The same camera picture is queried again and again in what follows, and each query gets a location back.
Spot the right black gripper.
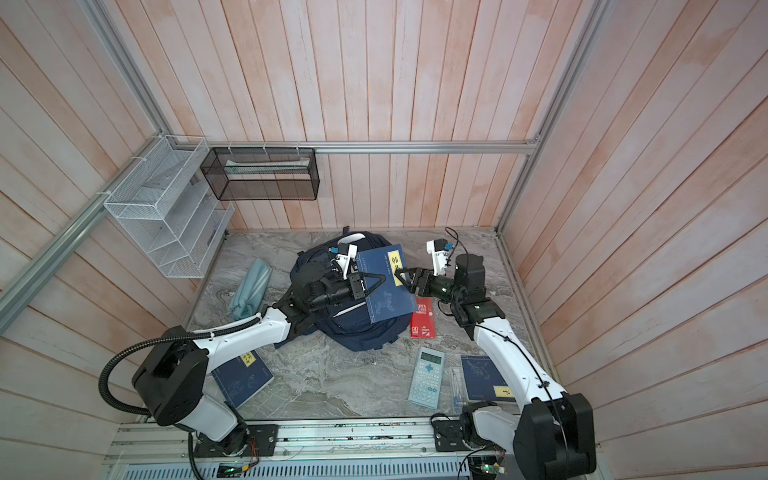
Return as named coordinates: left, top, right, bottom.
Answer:
left=398, top=269, right=465, bottom=307

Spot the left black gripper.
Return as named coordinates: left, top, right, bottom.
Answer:
left=308, top=270, right=385, bottom=310

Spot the blue notebook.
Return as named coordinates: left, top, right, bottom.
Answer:
left=356, top=244, right=417, bottom=323
left=461, top=355, right=515, bottom=402
left=212, top=350, right=274, bottom=408

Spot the navy blue student backpack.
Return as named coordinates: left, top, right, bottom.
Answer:
left=271, top=229, right=412, bottom=352

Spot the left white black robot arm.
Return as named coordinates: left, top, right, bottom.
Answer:
left=132, top=262, right=390, bottom=456

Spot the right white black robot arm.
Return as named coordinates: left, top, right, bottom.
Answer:
left=395, top=254, right=597, bottom=479

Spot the red small booklet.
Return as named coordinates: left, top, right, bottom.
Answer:
left=410, top=298, right=436, bottom=339

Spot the light blue calculator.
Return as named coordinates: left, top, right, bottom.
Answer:
left=408, top=347, right=445, bottom=409

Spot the clear plastic ruler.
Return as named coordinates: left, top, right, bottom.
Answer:
left=448, top=367, right=468, bottom=414

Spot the light teal pencil pouch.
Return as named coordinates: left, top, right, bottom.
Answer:
left=229, top=259, right=272, bottom=321

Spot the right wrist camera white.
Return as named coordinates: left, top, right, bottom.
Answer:
left=426, top=238, right=453, bottom=275

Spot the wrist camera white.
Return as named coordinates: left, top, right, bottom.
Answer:
left=426, top=238, right=453, bottom=275
left=329, top=243, right=357, bottom=280

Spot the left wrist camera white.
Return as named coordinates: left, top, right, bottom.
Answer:
left=329, top=243, right=357, bottom=280

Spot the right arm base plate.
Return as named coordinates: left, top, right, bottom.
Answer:
left=430, top=415, right=480, bottom=453

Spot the black mesh wall basket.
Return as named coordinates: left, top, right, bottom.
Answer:
left=201, top=146, right=320, bottom=201

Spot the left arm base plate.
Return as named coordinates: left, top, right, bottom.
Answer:
left=193, top=424, right=279, bottom=458

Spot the white wire mesh shelf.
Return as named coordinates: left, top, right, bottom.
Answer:
left=104, top=135, right=234, bottom=279

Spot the aluminium front rail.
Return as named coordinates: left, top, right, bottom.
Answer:
left=101, top=413, right=604, bottom=480

